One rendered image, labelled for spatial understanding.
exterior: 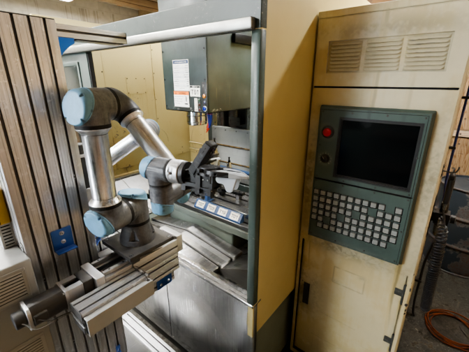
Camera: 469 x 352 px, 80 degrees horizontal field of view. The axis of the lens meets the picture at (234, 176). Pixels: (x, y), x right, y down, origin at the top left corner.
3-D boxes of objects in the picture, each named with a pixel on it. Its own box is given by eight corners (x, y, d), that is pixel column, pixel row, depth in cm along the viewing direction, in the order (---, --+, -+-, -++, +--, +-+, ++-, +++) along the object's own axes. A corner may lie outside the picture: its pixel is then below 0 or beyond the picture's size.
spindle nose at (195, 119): (211, 123, 225) (211, 108, 221) (198, 126, 212) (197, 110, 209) (195, 121, 233) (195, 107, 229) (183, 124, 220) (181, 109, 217)
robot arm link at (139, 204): (155, 214, 125) (152, 186, 120) (134, 228, 113) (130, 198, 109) (135, 209, 129) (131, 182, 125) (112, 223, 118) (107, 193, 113)
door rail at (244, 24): (250, 28, 94) (250, 15, 93) (35, 57, 214) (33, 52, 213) (255, 30, 96) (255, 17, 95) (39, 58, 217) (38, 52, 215)
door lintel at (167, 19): (260, 27, 95) (262, -13, 91) (38, 57, 218) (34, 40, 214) (266, 28, 98) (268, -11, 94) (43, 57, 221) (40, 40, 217)
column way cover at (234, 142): (250, 186, 259) (251, 130, 243) (213, 175, 287) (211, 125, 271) (253, 184, 263) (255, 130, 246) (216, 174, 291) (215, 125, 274)
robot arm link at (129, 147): (68, 174, 153) (147, 116, 148) (79, 166, 167) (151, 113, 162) (84, 191, 157) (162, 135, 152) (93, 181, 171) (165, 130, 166)
